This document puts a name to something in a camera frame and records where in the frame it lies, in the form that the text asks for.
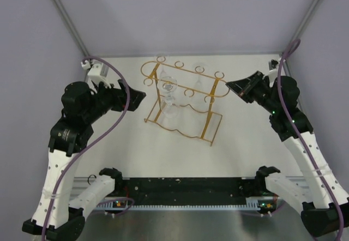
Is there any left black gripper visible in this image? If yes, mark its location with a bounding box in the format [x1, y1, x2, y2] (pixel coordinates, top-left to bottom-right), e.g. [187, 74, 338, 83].
[83, 77, 145, 123]

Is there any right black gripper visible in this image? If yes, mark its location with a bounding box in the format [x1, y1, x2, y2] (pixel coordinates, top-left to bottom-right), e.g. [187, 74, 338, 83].
[226, 71, 279, 114]

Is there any clear wine glass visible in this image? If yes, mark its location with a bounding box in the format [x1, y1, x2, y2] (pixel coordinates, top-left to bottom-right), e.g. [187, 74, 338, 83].
[192, 62, 207, 96]
[158, 76, 179, 118]

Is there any gold wire wine glass rack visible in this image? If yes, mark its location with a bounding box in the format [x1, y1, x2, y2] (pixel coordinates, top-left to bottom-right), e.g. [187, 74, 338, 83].
[140, 56, 226, 144]

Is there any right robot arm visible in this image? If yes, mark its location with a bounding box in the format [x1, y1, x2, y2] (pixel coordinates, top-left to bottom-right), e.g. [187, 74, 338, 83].
[226, 71, 348, 240]

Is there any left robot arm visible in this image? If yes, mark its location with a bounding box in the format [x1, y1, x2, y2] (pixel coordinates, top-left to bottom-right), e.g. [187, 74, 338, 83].
[22, 80, 146, 240]

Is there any black base bar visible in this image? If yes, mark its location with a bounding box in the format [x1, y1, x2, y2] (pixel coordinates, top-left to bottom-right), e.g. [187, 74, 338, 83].
[109, 177, 275, 206]

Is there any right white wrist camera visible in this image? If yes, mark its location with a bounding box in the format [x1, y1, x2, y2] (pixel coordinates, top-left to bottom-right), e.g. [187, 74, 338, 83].
[268, 59, 280, 84]

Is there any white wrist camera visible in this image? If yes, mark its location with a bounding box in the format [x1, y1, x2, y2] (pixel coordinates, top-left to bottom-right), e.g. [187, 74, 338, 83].
[81, 59, 110, 87]
[268, 59, 280, 84]

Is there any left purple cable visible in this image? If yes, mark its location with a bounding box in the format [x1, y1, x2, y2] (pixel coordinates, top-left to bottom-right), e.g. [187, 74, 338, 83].
[40, 57, 130, 241]

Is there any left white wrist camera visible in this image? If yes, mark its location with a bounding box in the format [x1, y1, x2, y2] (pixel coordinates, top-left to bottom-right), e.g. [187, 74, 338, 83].
[81, 59, 110, 87]

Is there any left aluminium frame post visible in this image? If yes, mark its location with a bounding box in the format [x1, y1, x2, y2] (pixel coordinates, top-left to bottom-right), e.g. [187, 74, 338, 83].
[51, 0, 90, 56]

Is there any aluminium frame post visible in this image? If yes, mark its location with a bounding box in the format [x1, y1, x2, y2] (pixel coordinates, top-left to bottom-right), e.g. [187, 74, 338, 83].
[290, 0, 324, 42]
[51, 0, 90, 56]

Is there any grey slotted cable duct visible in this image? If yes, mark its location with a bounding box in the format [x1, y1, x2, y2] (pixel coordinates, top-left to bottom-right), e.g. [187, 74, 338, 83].
[91, 199, 261, 212]

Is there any right aluminium frame post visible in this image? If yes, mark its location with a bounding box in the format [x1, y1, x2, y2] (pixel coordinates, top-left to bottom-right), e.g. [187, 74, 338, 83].
[290, 0, 324, 42]

